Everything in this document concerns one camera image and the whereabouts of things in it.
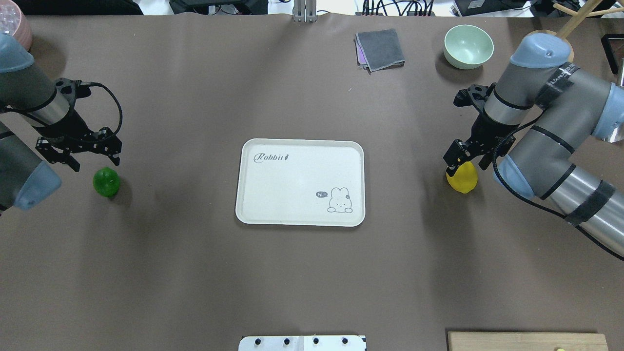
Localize wooden banana stand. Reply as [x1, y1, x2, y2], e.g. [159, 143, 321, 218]
[526, 0, 624, 62]

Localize grey folded cloth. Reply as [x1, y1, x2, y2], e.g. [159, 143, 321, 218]
[355, 29, 406, 73]

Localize white rabbit tray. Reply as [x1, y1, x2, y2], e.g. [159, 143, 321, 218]
[235, 138, 366, 227]

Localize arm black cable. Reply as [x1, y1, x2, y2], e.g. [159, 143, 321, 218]
[492, 110, 624, 261]
[0, 82, 123, 144]

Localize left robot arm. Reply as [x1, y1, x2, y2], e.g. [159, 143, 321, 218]
[0, 33, 123, 213]

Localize mint green bowl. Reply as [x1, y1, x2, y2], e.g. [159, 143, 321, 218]
[443, 24, 494, 70]

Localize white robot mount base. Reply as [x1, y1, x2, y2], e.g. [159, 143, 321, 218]
[238, 335, 367, 351]

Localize yellow lemon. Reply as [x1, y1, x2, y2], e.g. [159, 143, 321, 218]
[445, 161, 478, 194]

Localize green lime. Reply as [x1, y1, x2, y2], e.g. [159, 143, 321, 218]
[92, 167, 120, 197]

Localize pink bowl of ice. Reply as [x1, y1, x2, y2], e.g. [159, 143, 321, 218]
[0, 0, 33, 52]

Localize purple cloth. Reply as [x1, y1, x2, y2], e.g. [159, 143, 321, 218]
[354, 40, 367, 67]

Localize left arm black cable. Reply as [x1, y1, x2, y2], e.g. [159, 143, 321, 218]
[0, 82, 123, 144]

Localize wooden cutting board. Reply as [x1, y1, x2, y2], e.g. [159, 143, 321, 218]
[448, 331, 609, 351]

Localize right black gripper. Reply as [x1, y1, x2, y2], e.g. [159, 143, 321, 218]
[443, 113, 516, 177]

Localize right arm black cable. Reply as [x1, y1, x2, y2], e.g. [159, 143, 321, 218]
[492, 110, 624, 261]

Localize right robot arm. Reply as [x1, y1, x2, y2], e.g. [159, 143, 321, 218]
[443, 33, 624, 259]

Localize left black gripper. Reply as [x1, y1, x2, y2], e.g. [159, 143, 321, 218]
[35, 113, 122, 173]

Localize aluminium frame post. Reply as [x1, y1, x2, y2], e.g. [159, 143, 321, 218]
[292, 0, 318, 23]

